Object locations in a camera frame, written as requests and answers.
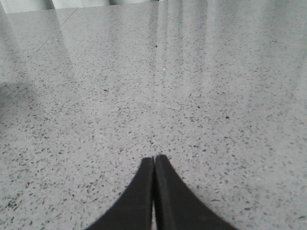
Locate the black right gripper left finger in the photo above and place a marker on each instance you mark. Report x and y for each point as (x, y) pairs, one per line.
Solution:
(133, 209)

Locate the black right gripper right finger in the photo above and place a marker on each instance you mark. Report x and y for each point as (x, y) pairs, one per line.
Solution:
(176, 207)

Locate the white pleated curtain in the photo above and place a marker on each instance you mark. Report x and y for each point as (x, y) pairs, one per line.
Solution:
(14, 6)

